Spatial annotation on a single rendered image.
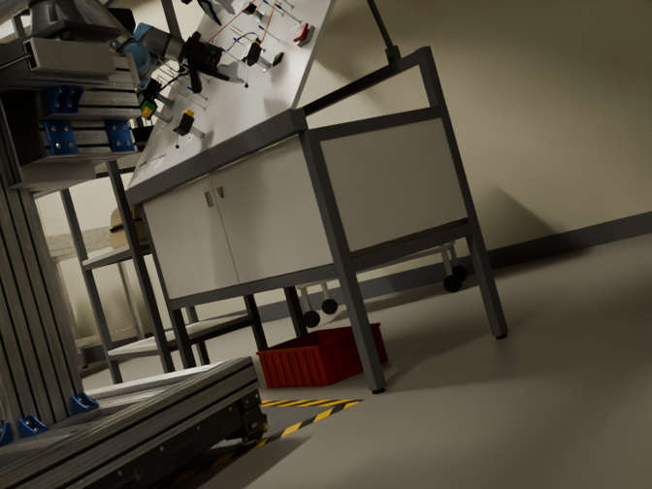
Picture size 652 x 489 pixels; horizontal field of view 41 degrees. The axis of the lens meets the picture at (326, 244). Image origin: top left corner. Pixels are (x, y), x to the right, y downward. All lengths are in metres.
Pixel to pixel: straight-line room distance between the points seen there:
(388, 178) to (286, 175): 0.32
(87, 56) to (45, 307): 0.62
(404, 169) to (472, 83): 2.70
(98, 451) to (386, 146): 1.35
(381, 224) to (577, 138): 2.77
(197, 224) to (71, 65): 1.22
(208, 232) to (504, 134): 2.66
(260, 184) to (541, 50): 2.87
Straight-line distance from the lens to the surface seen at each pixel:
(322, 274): 2.64
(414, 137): 2.83
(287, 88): 2.65
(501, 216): 5.41
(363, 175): 2.66
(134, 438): 1.98
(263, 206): 2.81
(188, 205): 3.21
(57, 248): 5.84
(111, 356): 4.07
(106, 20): 2.67
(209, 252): 3.16
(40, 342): 2.24
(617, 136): 5.27
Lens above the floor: 0.50
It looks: 1 degrees down
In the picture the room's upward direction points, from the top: 15 degrees counter-clockwise
